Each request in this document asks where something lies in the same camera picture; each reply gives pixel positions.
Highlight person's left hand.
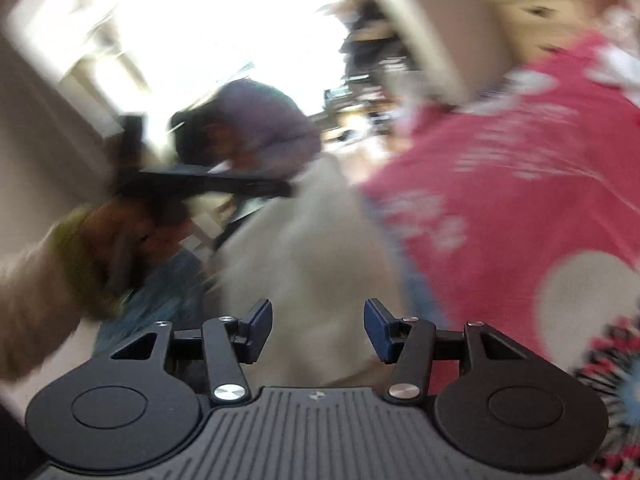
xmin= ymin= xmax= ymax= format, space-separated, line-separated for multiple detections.
xmin=97 ymin=195 xmax=193 ymax=286

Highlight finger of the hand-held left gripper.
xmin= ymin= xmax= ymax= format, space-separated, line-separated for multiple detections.
xmin=200 ymin=169 xmax=295 ymax=200

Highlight black wheelchair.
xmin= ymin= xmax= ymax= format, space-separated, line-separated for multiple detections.
xmin=320 ymin=0 xmax=416 ymax=116

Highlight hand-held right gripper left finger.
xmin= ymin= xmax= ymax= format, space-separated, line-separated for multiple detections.
xmin=110 ymin=298 xmax=273 ymax=407

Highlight person's left forearm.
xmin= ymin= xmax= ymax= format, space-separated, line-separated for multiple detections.
xmin=0 ymin=207 xmax=131 ymax=383

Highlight red floral blanket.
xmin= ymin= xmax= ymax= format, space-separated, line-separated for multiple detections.
xmin=357 ymin=30 xmax=640 ymax=476

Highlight cream nightstand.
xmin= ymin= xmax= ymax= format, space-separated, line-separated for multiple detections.
xmin=487 ymin=0 xmax=621 ymax=68

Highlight white deer sweater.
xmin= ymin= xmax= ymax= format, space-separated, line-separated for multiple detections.
xmin=205 ymin=152 xmax=416 ymax=391

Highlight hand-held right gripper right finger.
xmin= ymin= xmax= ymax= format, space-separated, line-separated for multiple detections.
xmin=364 ymin=298 xmax=528 ymax=407

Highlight blue jeans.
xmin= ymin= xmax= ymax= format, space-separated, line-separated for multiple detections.
xmin=95 ymin=247 xmax=211 ymax=356

